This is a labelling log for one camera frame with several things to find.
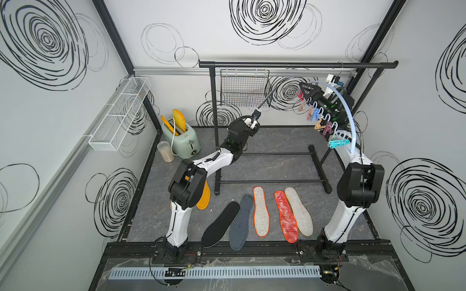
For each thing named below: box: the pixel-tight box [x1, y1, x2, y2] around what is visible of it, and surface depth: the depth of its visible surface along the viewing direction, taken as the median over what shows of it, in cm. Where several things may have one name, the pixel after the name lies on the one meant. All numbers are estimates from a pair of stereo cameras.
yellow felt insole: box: [195, 180, 211, 210], surface depth 90 cm
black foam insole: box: [201, 201, 240, 248], surface depth 82 cm
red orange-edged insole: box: [274, 190, 300, 244], surface depth 84 cm
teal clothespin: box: [328, 139, 351, 148], surface depth 55 cm
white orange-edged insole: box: [253, 186, 271, 238], surface depth 86 cm
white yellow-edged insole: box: [283, 186, 314, 238], surface depth 86 cm
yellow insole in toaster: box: [172, 109, 187, 133], surface depth 99 cm
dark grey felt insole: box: [228, 193, 254, 252], surface depth 82 cm
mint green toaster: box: [160, 123, 201, 159], surface depth 98 cm
